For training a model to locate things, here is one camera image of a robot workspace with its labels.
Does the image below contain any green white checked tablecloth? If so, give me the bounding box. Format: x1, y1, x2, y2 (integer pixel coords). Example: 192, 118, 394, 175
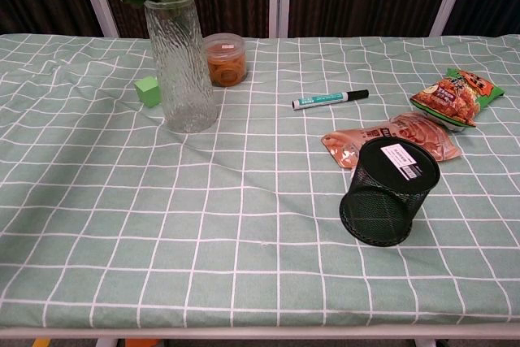
0, 33, 520, 330

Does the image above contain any green orange snack bag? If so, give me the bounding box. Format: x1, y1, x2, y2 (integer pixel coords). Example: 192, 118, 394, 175
409, 67, 506, 132

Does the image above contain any black mesh pen holder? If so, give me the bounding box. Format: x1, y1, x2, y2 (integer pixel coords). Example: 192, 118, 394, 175
339, 138, 442, 248

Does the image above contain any teal marker with black cap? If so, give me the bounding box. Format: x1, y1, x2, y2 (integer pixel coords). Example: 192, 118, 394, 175
290, 89, 371, 112

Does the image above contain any orange pink snack packet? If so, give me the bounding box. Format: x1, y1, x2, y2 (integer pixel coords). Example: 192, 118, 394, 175
320, 111, 462, 171

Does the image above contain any small green cube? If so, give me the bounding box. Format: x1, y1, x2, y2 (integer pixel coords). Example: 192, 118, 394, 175
133, 76, 163, 109

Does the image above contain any orange-brown candle jar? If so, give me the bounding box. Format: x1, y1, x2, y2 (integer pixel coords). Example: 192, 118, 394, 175
202, 33, 249, 89

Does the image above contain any clear textured glass vase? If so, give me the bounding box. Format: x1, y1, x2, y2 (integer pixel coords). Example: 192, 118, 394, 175
143, 0, 219, 134

